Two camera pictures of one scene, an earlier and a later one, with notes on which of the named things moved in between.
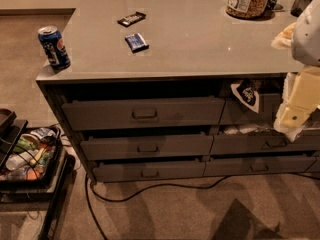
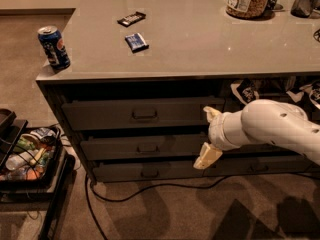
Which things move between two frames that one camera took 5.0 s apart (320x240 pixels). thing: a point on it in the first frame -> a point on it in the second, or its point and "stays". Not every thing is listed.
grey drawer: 134,170 stays
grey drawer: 147,147 stays
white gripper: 307,37 -> 215,130
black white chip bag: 248,94 stays
